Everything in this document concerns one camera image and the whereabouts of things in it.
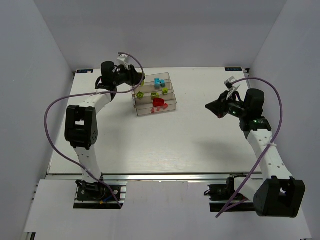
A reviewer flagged clear bin back row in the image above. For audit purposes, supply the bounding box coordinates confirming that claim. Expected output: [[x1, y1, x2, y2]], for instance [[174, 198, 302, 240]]
[[142, 72, 171, 87]]

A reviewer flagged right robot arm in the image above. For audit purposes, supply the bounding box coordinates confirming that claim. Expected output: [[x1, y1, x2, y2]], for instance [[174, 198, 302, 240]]
[[205, 88, 306, 218]]

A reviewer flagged small green lego piece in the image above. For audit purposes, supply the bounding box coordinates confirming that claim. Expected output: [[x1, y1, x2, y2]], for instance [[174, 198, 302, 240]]
[[136, 91, 144, 99]]

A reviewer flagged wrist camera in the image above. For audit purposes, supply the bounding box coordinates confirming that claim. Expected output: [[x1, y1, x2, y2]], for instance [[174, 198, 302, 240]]
[[224, 76, 240, 100], [117, 54, 131, 66]]

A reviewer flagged clear bin third row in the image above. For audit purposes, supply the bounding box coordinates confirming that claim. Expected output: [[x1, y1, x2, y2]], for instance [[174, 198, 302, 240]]
[[133, 82, 174, 96]]

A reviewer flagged red rounded lego brick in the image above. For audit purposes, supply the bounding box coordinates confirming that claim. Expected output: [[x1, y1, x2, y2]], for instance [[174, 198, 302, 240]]
[[152, 98, 165, 107]]

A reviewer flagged clear bin second row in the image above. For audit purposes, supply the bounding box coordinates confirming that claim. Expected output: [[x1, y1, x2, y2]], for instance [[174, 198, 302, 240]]
[[134, 93, 176, 105]]

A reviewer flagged purple cable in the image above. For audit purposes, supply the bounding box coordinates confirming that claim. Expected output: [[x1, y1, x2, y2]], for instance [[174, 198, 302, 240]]
[[215, 77, 284, 219], [44, 51, 145, 210]]

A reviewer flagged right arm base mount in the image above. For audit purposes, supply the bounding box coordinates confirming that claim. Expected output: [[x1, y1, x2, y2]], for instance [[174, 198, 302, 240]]
[[203, 175, 255, 213]]

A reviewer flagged aluminium table rail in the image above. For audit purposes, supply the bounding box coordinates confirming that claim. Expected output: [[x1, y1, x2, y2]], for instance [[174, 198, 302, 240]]
[[45, 172, 262, 181]]

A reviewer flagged clear bin nearest front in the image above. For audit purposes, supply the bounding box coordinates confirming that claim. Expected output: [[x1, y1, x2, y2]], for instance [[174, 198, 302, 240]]
[[135, 99, 177, 116]]

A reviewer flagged blue rounded lego brick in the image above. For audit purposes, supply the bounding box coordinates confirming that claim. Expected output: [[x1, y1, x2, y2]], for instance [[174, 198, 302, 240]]
[[154, 78, 161, 89]]

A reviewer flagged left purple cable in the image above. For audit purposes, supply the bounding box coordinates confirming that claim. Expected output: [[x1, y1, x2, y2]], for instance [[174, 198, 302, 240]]
[[44, 51, 145, 210]]

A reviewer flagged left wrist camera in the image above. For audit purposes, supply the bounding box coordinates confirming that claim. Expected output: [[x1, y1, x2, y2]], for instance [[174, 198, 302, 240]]
[[117, 54, 131, 66]]

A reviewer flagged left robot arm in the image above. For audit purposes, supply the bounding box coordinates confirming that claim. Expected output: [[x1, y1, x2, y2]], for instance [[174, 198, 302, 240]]
[[64, 61, 145, 183]]

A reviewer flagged green rounded lego brick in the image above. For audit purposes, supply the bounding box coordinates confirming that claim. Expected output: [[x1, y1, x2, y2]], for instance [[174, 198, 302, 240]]
[[150, 92, 159, 100]]

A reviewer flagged left blue corner label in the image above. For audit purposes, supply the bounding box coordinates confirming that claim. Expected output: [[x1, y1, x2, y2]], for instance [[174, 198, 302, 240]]
[[76, 69, 94, 74]]

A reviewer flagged green square lego brick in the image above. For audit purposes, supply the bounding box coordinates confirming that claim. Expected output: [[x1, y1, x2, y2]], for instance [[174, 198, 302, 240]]
[[162, 87, 169, 95]]

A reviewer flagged blue corner label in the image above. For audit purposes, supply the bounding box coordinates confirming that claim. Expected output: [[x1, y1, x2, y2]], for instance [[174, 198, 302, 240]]
[[76, 69, 94, 74], [224, 67, 243, 72]]

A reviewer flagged right blue corner label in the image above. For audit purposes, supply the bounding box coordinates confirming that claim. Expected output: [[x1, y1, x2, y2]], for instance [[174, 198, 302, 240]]
[[224, 67, 243, 72]]

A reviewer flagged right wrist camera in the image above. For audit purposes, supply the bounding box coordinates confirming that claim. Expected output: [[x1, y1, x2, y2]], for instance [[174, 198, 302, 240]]
[[224, 76, 240, 100]]

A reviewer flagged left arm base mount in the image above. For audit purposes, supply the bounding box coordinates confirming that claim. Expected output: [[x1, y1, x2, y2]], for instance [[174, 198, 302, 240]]
[[73, 180, 126, 210]]

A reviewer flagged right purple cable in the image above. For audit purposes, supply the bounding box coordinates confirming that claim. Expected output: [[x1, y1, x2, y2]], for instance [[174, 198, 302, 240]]
[[215, 77, 284, 219]]

